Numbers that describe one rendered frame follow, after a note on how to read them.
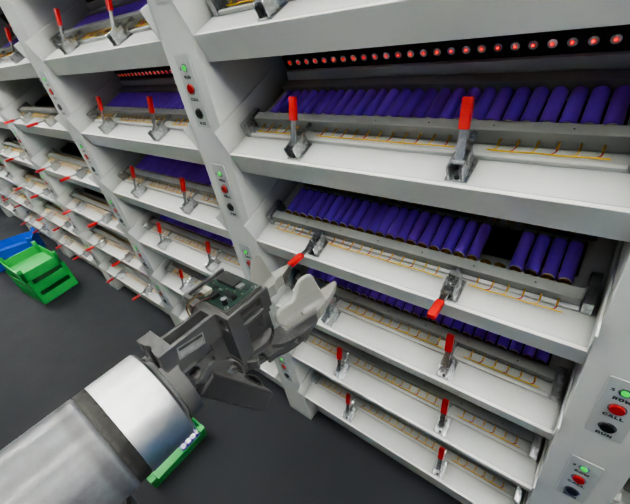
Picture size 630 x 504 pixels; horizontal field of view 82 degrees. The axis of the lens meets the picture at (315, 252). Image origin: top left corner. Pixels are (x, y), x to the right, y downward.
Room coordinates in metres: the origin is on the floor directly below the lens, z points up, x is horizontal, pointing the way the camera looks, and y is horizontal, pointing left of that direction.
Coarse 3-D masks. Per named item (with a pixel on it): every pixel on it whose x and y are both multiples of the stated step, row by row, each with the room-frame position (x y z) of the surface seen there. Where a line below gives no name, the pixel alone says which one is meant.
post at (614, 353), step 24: (624, 264) 0.27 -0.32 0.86; (624, 288) 0.26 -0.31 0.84; (624, 312) 0.25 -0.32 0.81; (600, 336) 0.26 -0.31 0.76; (624, 336) 0.25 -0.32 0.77; (600, 360) 0.25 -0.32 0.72; (624, 360) 0.24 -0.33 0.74; (576, 384) 0.26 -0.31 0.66; (600, 384) 0.25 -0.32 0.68; (576, 408) 0.25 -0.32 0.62; (576, 432) 0.25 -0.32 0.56; (552, 456) 0.26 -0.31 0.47; (600, 456) 0.22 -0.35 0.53; (624, 456) 0.21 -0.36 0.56; (552, 480) 0.25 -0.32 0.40; (600, 480) 0.21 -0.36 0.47; (624, 480) 0.20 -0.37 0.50
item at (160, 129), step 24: (120, 72) 1.24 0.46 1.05; (144, 72) 1.15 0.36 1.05; (168, 72) 1.07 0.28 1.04; (96, 96) 1.09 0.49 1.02; (120, 96) 1.22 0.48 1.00; (144, 96) 1.12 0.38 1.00; (168, 96) 1.03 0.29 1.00; (72, 120) 1.17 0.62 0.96; (96, 120) 1.18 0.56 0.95; (120, 120) 1.11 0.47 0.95; (144, 120) 1.03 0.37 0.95; (168, 120) 0.94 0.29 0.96; (96, 144) 1.16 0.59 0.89; (120, 144) 1.03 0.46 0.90; (144, 144) 0.92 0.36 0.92; (168, 144) 0.84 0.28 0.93; (192, 144) 0.79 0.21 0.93
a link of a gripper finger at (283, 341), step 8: (312, 312) 0.29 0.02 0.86; (304, 320) 0.28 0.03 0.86; (312, 320) 0.29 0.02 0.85; (280, 328) 0.28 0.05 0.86; (296, 328) 0.28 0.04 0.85; (304, 328) 0.28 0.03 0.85; (312, 328) 0.28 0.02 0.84; (280, 336) 0.27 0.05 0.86; (288, 336) 0.27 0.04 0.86; (296, 336) 0.26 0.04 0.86; (304, 336) 0.27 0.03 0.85; (272, 344) 0.26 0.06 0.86; (280, 344) 0.26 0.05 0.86; (288, 344) 0.26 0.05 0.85; (296, 344) 0.26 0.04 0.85; (264, 352) 0.25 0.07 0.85; (272, 352) 0.25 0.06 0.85; (280, 352) 0.25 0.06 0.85; (272, 360) 0.25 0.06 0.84
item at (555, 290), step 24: (288, 216) 0.68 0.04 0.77; (360, 240) 0.54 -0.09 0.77; (384, 240) 0.52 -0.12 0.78; (432, 264) 0.45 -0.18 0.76; (456, 264) 0.42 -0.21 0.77; (480, 264) 0.41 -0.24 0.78; (480, 288) 0.38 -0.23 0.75; (528, 288) 0.35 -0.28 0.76; (552, 288) 0.34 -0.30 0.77; (576, 288) 0.32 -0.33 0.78
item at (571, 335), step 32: (288, 192) 0.77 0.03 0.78; (256, 224) 0.69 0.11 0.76; (288, 256) 0.63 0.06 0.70; (320, 256) 0.57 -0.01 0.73; (352, 256) 0.54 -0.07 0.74; (384, 256) 0.51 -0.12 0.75; (480, 256) 0.44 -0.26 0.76; (608, 256) 0.37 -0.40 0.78; (384, 288) 0.47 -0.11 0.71; (416, 288) 0.43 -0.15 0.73; (608, 288) 0.29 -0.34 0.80; (480, 320) 0.36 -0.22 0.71; (512, 320) 0.33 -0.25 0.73; (544, 320) 0.32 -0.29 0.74; (576, 320) 0.30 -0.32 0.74; (576, 352) 0.27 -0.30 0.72
